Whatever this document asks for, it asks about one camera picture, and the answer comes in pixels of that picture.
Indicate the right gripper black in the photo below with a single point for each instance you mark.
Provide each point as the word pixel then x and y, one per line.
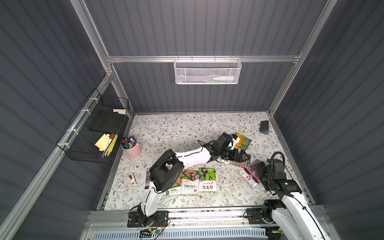
pixel 261 170

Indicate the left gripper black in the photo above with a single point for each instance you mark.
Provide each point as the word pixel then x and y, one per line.
pixel 233 154

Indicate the magenta zinnia seed packet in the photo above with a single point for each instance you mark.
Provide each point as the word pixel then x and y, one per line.
pixel 250 173

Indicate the green leaf purple seed packet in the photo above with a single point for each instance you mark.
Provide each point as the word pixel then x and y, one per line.
pixel 207 180

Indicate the sunflowers moss rose seed packet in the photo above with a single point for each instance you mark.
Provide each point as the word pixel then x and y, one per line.
pixel 190 183

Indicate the purple pink flower seed packet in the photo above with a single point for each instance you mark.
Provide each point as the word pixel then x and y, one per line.
pixel 147 181

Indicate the pink flowers white seed packet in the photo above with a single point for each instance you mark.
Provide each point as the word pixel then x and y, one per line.
pixel 242 164

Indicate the mixed ranunculus seed packet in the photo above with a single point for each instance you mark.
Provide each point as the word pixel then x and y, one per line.
pixel 175 190

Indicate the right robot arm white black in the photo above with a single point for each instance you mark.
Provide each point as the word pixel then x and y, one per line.
pixel 289 211

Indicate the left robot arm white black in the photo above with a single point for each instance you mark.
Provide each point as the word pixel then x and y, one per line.
pixel 165 172

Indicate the yellow marigold seed packet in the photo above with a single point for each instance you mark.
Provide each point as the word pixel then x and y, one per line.
pixel 244 142

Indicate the black phone-like device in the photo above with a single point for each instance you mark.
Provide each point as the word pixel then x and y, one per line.
pixel 264 127

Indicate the white tube in basket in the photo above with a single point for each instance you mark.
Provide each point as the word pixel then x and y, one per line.
pixel 224 79

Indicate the pink pen cup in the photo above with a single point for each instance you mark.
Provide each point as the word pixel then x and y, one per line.
pixel 131 147

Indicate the yellow sticky note pad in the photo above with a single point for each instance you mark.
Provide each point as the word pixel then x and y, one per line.
pixel 103 142

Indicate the aluminium front rail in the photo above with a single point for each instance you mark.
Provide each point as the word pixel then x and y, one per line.
pixel 219 217

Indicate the white wire mesh basket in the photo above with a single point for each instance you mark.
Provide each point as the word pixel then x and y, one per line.
pixel 201 71

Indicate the black wire wall basket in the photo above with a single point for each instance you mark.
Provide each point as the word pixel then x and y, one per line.
pixel 101 114

